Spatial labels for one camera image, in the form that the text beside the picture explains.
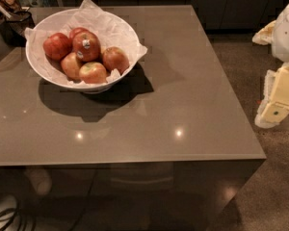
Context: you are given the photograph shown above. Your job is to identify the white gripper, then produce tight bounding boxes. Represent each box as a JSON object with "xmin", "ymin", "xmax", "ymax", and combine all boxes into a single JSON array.
[{"xmin": 252, "ymin": 4, "xmax": 289, "ymax": 129}]

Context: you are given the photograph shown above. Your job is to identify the red apple with sticker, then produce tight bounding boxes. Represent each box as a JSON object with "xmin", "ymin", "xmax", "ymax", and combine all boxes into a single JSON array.
[{"xmin": 72, "ymin": 31, "xmax": 101, "ymax": 62}]

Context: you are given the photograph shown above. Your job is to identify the red apple right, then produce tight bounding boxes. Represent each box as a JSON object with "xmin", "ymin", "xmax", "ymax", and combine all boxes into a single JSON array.
[{"xmin": 102, "ymin": 46, "xmax": 129, "ymax": 74}]

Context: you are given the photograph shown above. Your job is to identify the white bowl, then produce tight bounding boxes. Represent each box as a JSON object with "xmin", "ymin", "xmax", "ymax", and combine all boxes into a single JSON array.
[{"xmin": 25, "ymin": 8, "xmax": 141, "ymax": 93}]

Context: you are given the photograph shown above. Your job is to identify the yellow-red apple front centre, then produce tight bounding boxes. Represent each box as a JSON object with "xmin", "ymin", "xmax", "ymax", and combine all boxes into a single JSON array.
[{"xmin": 79, "ymin": 62, "xmax": 107, "ymax": 84}]

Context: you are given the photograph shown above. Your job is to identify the yellow-red apple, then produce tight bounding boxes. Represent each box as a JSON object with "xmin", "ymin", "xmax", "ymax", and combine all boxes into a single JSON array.
[
  {"xmin": 61, "ymin": 52, "xmax": 83, "ymax": 81},
  {"xmin": 79, "ymin": 62, "xmax": 107, "ymax": 84}
]

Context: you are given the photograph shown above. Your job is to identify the yellow-red apple front left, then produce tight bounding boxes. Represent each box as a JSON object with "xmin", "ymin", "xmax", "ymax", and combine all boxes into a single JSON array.
[{"xmin": 61, "ymin": 52, "xmax": 83, "ymax": 81}]

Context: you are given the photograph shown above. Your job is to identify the red apple far left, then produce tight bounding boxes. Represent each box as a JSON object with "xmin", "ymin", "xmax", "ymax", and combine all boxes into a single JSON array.
[{"xmin": 43, "ymin": 33, "xmax": 72, "ymax": 61}]

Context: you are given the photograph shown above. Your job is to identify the white tissue paper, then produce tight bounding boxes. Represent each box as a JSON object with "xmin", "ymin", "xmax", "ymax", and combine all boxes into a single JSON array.
[{"xmin": 24, "ymin": 0, "xmax": 148, "ymax": 88}]

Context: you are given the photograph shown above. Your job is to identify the dark bag on chair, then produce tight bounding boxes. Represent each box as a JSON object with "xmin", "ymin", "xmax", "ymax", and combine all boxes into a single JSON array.
[{"xmin": 0, "ymin": 0, "xmax": 35, "ymax": 47}]

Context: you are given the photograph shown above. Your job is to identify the black cables on floor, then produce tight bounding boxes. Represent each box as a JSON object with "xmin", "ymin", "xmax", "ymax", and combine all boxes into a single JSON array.
[{"xmin": 0, "ymin": 199, "xmax": 37, "ymax": 231}]

